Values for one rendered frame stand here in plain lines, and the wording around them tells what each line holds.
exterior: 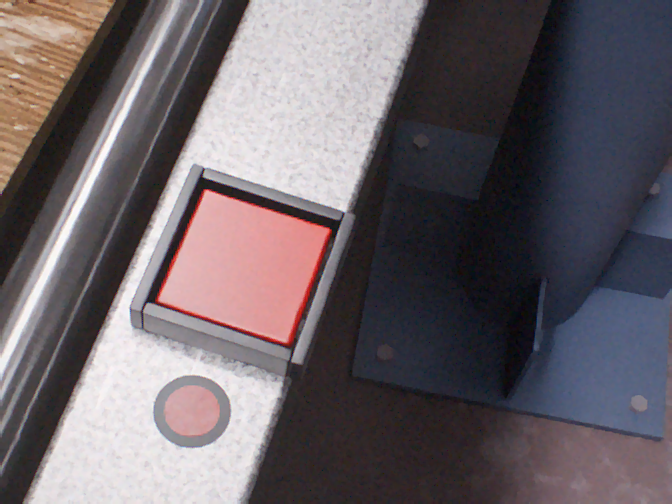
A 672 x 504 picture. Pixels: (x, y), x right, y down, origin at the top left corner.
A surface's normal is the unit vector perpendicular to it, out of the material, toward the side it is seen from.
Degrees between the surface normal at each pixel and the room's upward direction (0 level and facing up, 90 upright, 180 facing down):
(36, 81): 0
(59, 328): 40
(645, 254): 90
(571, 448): 0
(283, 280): 0
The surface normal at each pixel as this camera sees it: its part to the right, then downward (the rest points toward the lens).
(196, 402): 0.10, -0.48
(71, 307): 0.69, -0.17
